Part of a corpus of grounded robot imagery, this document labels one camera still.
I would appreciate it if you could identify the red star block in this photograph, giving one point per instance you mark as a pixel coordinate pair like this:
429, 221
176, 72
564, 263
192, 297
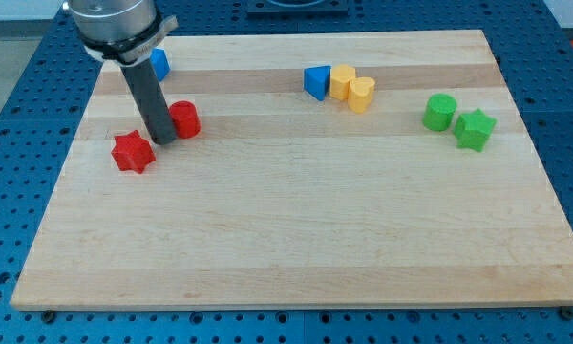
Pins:
132, 152

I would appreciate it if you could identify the blue cube block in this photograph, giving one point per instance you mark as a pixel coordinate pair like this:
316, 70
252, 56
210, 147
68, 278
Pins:
160, 63

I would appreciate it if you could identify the green star block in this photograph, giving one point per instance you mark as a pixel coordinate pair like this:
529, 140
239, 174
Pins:
472, 130

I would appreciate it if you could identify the green cylinder block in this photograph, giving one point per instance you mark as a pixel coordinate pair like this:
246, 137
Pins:
439, 112

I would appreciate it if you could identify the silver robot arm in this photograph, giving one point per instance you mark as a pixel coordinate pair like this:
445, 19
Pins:
126, 32

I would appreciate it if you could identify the red cylinder block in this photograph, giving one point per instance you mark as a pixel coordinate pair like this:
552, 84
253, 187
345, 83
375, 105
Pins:
185, 118

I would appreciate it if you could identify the yellow rounded block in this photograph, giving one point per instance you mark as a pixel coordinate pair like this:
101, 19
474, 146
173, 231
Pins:
339, 81

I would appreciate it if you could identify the wooden board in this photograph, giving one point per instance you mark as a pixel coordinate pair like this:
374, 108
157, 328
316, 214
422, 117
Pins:
285, 202

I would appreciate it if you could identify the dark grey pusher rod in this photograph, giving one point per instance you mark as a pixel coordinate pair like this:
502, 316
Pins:
149, 98

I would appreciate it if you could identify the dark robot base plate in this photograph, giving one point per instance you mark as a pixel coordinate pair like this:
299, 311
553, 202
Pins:
296, 7

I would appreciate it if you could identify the blue triangle block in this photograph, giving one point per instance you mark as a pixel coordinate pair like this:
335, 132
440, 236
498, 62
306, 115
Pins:
316, 81

